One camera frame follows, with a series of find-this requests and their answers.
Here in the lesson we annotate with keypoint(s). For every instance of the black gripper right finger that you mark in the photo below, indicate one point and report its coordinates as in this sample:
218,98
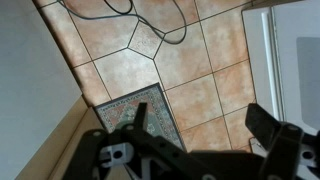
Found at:
283,150

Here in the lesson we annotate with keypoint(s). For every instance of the patterned green pink rug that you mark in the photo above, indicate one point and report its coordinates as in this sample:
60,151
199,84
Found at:
160,116

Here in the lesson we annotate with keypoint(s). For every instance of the light wood base cabinet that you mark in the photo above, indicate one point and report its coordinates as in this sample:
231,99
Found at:
63,146

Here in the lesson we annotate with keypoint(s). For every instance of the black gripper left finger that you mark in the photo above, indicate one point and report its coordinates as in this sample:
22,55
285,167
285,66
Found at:
153,141

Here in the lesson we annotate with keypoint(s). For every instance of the white appliance door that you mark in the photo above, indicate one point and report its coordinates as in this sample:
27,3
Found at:
283,50

